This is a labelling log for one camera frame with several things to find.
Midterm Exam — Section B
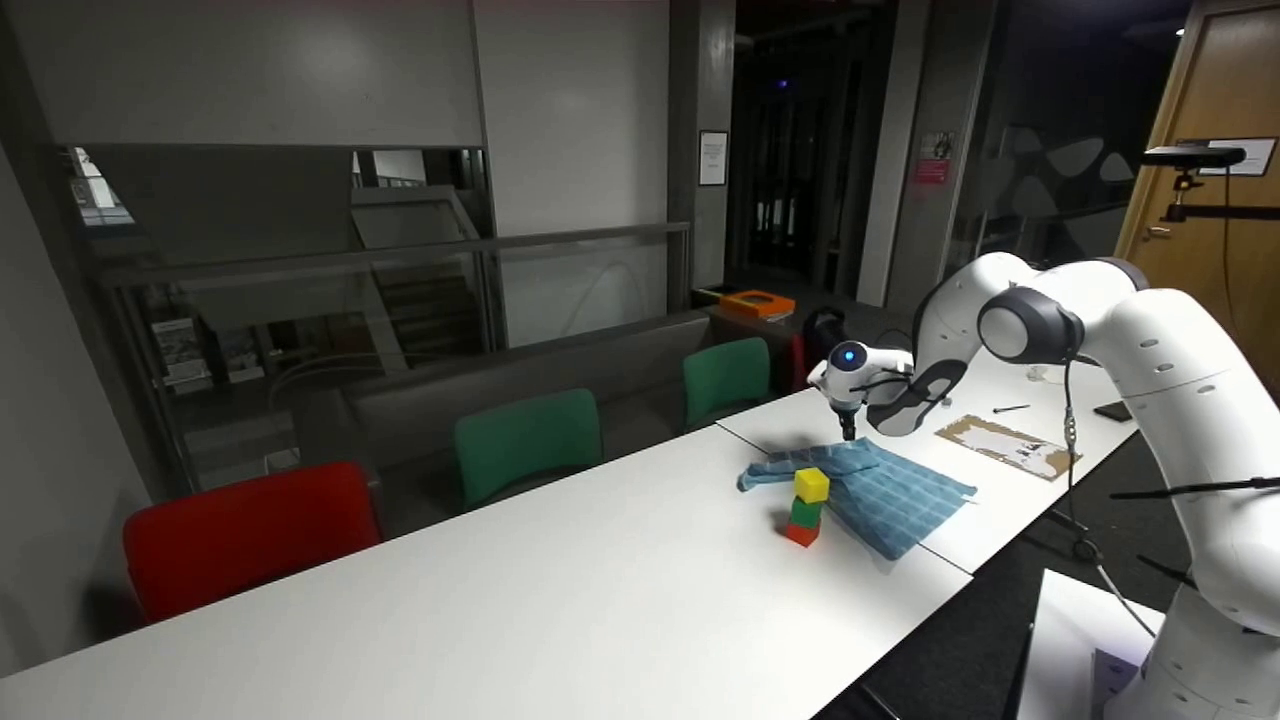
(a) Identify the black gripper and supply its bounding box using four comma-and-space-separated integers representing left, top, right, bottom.
827, 388, 877, 448

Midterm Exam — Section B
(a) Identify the blue striped towel cloth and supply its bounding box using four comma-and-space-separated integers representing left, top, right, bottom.
733, 436, 980, 563

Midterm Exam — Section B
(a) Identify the yellow block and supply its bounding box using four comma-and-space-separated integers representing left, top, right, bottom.
790, 464, 836, 510

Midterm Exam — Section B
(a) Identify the green chair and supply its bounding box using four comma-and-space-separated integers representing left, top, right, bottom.
451, 386, 609, 513
679, 336, 775, 431

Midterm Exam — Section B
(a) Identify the orange box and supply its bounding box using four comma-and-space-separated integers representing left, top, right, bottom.
711, 286, 799, 330

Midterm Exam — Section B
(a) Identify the black thin stand rod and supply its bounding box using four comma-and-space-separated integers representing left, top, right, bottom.
1108, 475, 1280, 518

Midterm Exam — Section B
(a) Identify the wooden door with white label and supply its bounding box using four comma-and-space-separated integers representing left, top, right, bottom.
1113, 0, 1280, 394

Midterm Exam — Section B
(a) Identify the glass interior window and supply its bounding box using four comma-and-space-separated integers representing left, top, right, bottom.
63, 135, 697, 444

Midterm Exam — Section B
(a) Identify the red chair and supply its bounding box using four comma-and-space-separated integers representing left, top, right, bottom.
118, 461, 385, 624

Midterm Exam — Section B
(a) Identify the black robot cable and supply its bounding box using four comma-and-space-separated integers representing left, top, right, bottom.
1061, 358, 1169, 640

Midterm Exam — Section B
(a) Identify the red wall sign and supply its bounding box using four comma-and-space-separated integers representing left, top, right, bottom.
912, 132, 955, 194

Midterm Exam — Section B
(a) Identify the white paper wall notice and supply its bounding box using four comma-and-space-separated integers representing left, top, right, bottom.
697, 127, 733, 194

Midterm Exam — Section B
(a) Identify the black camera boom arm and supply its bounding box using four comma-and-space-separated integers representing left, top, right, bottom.
1154, 170, 1280, 228

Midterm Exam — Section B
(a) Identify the black camera on boom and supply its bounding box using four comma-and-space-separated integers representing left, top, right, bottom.
1138, 141, 1252, 174

